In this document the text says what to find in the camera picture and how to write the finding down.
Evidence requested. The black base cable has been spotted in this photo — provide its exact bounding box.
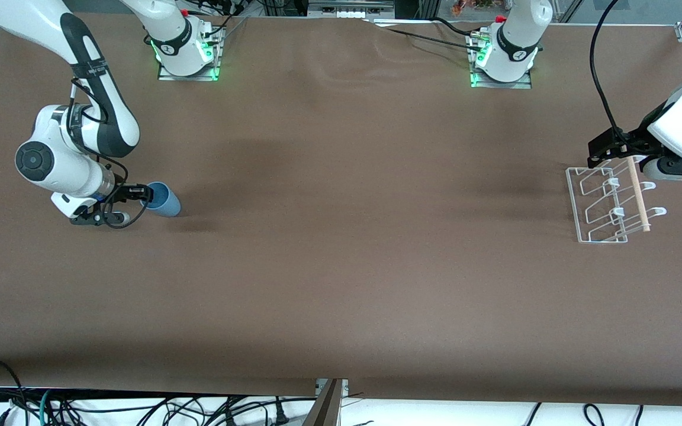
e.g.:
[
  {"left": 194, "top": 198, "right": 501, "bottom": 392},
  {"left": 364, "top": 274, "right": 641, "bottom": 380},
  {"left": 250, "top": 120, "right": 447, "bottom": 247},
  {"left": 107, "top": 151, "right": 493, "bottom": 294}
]
[
  {"left": 385, "top": 26, "right": 482, "bottom": 49},
  {"left": 433, "top": 17, "right": 491, "bottom": 37}
]

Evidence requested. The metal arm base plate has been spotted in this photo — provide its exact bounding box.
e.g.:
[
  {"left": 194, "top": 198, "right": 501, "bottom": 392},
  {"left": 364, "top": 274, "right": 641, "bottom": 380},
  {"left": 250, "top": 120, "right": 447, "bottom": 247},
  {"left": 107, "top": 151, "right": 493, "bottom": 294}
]
[
  {"left": 470, "top": 33, "right": 533, "bottom": 89},
  {"left": 157, "top": 24, "right": 223, "bottom": 82}
]

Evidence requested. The orange background object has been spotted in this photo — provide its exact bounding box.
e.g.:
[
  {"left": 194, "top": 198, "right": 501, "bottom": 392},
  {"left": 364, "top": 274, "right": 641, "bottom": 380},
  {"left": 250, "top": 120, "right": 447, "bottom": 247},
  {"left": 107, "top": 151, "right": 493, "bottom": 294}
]
[{"left": 452, "top": 0, "right": 496, "bottom": 15}]

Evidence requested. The white power strip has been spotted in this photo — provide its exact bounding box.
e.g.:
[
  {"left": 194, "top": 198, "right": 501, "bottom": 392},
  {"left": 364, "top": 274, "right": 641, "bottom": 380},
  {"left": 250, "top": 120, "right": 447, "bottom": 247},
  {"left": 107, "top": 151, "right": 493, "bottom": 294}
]
[{"left": 308, "top": 0, "right": 395, "bottom": 18}]

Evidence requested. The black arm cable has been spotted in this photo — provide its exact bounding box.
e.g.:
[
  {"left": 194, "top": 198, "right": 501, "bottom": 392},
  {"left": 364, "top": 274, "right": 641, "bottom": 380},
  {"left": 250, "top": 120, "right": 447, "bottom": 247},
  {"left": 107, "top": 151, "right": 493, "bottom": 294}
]
[
  {"left": 589, "top": 0, "right": 629, "bottom": 146},
  {"left": 67, "top": 77, "right": 147, "bottom": 230}
]

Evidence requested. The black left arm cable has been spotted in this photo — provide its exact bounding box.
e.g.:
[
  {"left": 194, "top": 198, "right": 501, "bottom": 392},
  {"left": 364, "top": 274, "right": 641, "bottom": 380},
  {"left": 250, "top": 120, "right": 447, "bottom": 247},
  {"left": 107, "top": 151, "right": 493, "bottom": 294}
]
[{"left": 589, "top": 0, "right": 629, "bottom": 146}]

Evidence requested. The aluminium table leg profile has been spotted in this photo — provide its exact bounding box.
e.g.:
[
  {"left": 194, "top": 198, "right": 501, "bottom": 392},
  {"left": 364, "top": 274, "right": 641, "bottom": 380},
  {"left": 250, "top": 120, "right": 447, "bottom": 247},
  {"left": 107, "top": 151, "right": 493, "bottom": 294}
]
[{"left": 303, "top": 379, "right": 348, "bottom": 426}]

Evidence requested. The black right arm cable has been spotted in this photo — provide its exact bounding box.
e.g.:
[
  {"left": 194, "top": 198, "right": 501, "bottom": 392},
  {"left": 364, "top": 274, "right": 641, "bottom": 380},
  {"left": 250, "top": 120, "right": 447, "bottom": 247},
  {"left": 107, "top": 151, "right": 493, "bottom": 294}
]
[{"left": 67, "top": 77, "right": 147, "bottom": 230}]

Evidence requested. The blue plastic cup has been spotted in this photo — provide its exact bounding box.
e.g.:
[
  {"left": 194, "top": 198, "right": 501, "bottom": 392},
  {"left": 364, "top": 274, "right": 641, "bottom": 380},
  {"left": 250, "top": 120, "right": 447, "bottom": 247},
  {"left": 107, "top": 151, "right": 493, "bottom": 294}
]
[{"left": 140, "top": 181, "right": 182, "bottom": 218}]

